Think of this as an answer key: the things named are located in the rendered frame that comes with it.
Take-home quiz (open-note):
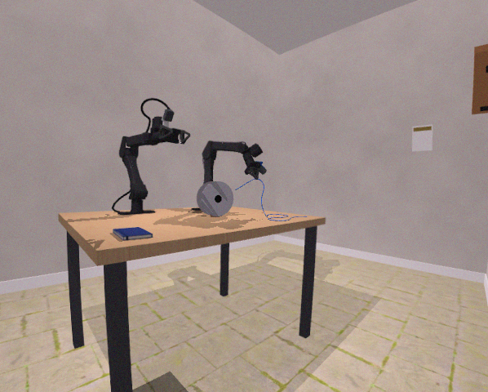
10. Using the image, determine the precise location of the grey disc with black centre hole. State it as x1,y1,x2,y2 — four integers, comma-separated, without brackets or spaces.
197,181,233,216

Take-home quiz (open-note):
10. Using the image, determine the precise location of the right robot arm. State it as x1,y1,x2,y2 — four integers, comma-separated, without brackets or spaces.
118,109,174,215

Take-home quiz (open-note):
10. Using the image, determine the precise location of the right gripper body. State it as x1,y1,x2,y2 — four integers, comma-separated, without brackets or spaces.
157,119,181,144

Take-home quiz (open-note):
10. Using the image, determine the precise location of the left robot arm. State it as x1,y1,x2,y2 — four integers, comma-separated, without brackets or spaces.
202,140,263,184

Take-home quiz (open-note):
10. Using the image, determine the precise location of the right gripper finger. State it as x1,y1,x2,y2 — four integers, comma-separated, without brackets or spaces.
180,130,190,144
159,125,173,140

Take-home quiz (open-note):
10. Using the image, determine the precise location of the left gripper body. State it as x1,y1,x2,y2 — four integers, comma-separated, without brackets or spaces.
244,158,263,175

